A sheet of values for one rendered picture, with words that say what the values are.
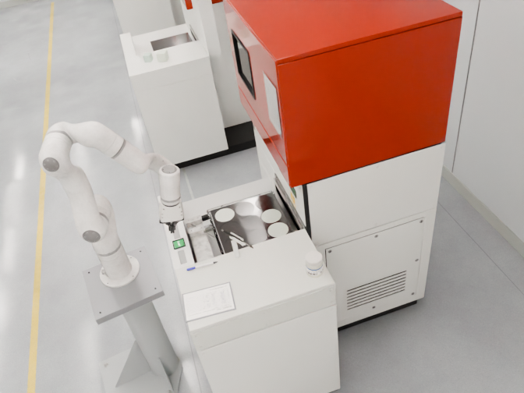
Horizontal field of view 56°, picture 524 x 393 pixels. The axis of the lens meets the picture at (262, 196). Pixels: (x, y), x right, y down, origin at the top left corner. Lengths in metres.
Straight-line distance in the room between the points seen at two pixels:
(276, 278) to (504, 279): 1.78
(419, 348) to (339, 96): 1.66
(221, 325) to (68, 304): 1.84
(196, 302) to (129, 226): 2.03
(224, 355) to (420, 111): 1.32
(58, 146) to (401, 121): 1.36
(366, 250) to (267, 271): 0.66
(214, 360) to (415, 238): 1.21
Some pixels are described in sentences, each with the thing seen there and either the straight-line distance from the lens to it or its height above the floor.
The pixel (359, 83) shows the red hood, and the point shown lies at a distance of 1.99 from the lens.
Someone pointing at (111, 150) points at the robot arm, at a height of 1.59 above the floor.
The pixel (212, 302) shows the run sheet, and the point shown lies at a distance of 2.09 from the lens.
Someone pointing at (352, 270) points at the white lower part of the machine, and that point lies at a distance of 2.67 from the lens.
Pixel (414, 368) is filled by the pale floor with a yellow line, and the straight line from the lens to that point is 3.01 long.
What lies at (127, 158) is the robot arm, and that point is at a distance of 1.96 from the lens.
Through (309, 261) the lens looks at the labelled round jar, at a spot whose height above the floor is 1.06.
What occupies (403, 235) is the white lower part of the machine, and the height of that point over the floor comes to 0.70.
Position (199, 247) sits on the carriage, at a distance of 2.44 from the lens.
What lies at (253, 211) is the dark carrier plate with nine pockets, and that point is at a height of 0.90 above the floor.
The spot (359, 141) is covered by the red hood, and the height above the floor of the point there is 1.37.
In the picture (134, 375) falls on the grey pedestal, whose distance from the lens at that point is 3.14.
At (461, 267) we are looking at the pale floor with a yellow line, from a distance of 3.49.
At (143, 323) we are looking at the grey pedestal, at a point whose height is 0.54.
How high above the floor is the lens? 2.60
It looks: 41 degrees down
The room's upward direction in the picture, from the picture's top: 10 degrees counter-clockwise
